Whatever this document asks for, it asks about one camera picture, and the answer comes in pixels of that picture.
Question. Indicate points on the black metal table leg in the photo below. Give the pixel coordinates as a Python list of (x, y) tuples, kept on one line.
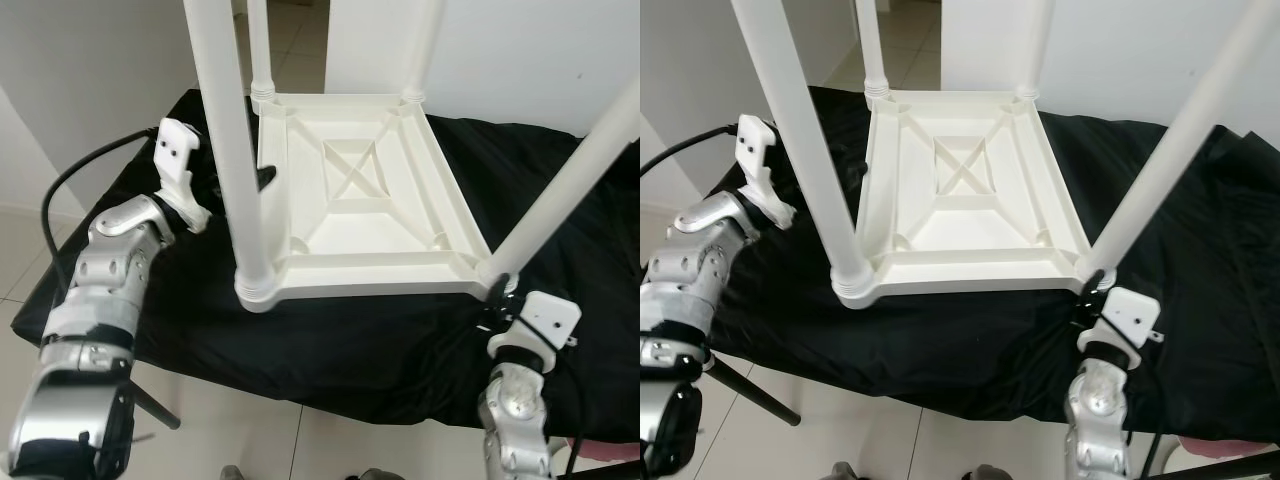
[(760, 395), (155, 405)]

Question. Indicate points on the white plastic table top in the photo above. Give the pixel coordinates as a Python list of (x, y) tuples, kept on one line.
[(380, 230), (970, 230)]

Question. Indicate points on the grey robot foot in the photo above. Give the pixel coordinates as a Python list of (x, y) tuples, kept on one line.
[(232, 473), (990, 473), (845, 472), (380, 475)]

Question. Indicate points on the pink round seat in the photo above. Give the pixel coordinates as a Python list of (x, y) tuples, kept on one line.
[(1225, 447), (610, 450)]

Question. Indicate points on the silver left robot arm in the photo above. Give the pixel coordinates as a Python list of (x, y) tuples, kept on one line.
[(690, 270), (100, 280)]

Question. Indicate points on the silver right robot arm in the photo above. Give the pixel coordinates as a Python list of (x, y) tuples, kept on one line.
[(1095, 400), (515, 400)]

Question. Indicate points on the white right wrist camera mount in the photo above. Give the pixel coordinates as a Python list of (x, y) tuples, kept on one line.
[(1130, 310), (545, 315)]

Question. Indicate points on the black metal bar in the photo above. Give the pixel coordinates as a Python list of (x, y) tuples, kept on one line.
[(1220, 466)]

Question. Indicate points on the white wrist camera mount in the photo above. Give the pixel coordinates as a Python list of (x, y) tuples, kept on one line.
[(755, 145), (545, 315), (1130, 310), (178, 150)]

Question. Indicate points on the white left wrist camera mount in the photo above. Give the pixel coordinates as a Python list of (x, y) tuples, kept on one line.
[(755, 145), (178, 150)]

